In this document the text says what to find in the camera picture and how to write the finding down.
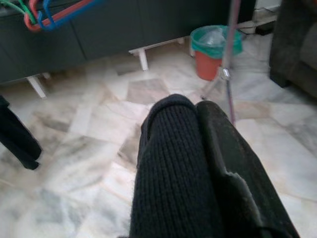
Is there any black knit shirt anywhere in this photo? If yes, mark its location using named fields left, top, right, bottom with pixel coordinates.
left=129, top=93, right=223, bottom=238

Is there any dark brown sofa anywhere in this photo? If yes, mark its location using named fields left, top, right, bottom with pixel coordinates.
left=269, top=0, right=317, bottom=100

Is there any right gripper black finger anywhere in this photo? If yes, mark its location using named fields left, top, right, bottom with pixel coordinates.
left=197, top=100, right=302, bottom=238

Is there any orange waste bin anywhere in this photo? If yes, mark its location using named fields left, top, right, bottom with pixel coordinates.
left=194, top=49, right=223, bottom=81

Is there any blue plastic hanger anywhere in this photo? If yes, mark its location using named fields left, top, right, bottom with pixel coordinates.
left=37, top=0, right=105, bottom=32

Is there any black TV console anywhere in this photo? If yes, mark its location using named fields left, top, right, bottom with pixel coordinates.
left=0, top=0, right=256, bottom=99

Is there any black polo shirt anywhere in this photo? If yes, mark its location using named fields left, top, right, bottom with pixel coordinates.
left=0, top=95, right=42, bottom=171

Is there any silver metal clothes rack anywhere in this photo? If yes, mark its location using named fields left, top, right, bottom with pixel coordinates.
left=200, top=0, right=238, bottom=124

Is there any red plastic hanger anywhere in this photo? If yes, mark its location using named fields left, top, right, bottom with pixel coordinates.
left=23, top=0, right=95, bottom=32

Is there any green plastic bin liner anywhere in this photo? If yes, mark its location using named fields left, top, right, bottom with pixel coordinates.
left=190, top=24, right=243, bottom=60

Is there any green plastic hanger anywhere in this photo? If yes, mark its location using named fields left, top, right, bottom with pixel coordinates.
left=7, top=0, right=33, bottom=19

